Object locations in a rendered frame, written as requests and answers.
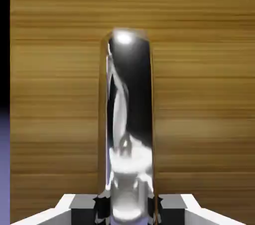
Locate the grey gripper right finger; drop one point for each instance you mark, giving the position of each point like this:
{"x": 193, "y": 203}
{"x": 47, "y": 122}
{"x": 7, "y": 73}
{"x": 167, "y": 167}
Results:
{"x": 175, "y": 207}

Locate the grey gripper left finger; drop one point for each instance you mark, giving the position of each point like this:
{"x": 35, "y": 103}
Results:
{"x": 79, "y": 207}

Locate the light wood cabinet door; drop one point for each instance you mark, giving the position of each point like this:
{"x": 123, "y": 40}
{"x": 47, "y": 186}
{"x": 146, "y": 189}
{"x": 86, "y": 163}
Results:
{"x": 199, "y": 69}

